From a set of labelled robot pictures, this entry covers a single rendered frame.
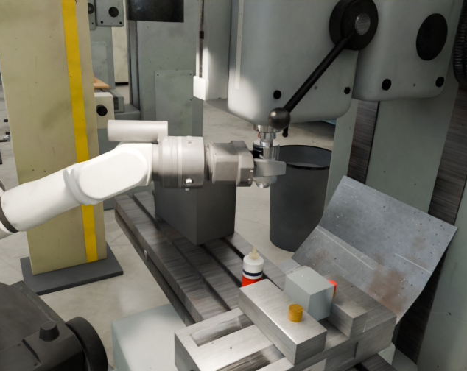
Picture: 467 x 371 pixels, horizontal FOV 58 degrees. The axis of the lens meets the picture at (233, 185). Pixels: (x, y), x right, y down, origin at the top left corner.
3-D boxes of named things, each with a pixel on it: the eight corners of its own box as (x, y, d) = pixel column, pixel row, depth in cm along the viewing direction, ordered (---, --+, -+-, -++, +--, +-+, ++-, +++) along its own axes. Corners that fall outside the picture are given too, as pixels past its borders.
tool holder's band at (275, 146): (247, 145, 74) (247, 140, 73) (271, 143, 75) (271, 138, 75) (260, 153, 70) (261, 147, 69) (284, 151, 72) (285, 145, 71)
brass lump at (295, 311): (294, 324, 62) (295, 314, 61) (284, 316, 64) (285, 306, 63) (305, 319, 63) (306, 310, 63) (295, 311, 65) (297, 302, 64)
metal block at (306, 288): (306, 326, 66) (310, 294, 64) (282, 305, 71) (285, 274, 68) (329, 316, 69) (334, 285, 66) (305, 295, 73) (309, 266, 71)
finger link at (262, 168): (283, 176, 72) (248, 176, 72) (285, 158, 71) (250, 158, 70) (286, 179, 71) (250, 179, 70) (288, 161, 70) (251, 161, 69)
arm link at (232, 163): (255, 148, 66) (178, 147, 64) (251, 204, 69) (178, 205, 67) (242, 127, 77) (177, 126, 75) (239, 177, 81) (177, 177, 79)
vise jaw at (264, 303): (294, 366, 60) (296, 344, 58) (237, 307, 72) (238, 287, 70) (325, 351, 63) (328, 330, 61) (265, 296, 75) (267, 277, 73)
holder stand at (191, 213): (195, 246, 103) (197, 170, 95) (154, 213, 119) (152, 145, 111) (234, 233, 110) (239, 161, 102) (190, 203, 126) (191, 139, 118)
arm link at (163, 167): (179, 193, 68) (107, 194, 66) (177, 179, 78) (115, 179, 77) (179, 124, 65) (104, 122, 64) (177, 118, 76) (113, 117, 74)
